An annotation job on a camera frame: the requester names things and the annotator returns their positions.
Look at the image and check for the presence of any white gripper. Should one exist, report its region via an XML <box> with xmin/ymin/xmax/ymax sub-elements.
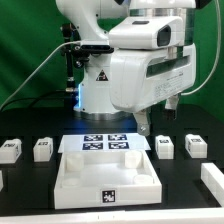
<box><xmin>110</xmin><ymin>44</ymin><xmax>196</xmax><ymax>136</ymax></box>

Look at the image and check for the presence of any white square tabletop tray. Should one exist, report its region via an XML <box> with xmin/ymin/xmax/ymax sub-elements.
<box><xmin>54</xmin><ymin>150</ymin><xmax>162</xmax><ymax>209</ymax></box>

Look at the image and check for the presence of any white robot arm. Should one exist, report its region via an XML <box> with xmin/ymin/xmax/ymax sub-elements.
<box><xmin>56</xmin><ymin>0</ymin><xmax>218</xmax><ymax>136</ymax></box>

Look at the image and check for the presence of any white obstacle block right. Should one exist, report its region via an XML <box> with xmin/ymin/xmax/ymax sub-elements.
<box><xmin>201</xmin><ymin>163</ymin><xmax>224</xmax><ymax>207</ymax></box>

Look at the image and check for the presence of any white sheet with markers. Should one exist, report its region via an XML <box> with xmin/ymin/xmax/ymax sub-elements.
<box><xmin>58</xmin><ymin>133</ymin><xmax>150</xmax><ymax>153</ymax></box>

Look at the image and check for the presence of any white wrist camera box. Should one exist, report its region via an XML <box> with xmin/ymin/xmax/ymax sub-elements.
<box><xmin>109</xmin><ymin>16</ymin><xmax>184</xmax><ymax>50</ymax></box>

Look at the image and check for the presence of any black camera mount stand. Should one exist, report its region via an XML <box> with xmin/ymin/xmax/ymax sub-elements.
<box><xmin>61</xmin><ymin>23</ymin><xmax>90</xmax><ymax>108</ymax></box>

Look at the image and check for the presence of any white cable right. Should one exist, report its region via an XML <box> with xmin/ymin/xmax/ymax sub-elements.
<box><xmin>180</xmin><ymin>0</ymin><xmax>223</xmax><ymax>97</ymax></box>

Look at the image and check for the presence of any grey cable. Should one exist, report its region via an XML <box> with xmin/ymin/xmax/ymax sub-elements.
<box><xmin>0</xmin><ymin>40</ymin><xmax>83</xmax><ymax>111</ymax></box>

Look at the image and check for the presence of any black cable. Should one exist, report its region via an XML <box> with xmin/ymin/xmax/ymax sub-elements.
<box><xmin>0</xmin><ymin>88</ymin><xmax>75</xmax><ymax>113</ymax></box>

